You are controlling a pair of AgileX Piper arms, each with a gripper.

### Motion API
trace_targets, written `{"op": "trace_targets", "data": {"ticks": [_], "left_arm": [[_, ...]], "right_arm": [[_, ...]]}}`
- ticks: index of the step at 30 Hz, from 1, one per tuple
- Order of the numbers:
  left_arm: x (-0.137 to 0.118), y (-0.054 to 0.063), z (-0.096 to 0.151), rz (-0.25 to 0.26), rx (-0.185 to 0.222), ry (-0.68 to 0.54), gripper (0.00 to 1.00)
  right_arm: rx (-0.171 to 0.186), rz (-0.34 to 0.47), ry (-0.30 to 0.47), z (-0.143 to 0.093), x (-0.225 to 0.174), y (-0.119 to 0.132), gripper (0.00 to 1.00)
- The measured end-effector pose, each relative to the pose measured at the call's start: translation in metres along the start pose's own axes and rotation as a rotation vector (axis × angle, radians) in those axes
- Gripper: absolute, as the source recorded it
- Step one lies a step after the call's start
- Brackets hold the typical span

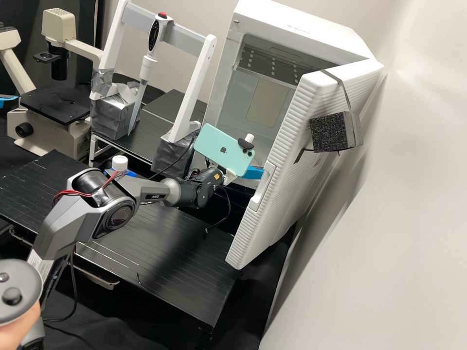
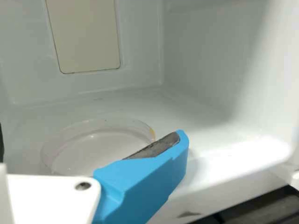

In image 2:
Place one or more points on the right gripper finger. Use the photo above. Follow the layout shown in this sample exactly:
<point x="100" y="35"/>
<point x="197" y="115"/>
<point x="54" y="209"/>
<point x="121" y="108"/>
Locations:
<point x="144" y="177"/>

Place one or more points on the petri dish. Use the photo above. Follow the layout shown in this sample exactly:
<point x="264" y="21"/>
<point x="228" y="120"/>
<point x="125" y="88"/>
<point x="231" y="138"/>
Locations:
<point x="77" y="144"/>

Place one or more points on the white incubator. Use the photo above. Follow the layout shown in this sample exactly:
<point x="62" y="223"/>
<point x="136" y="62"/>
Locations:
<point x="210" y="70"/>

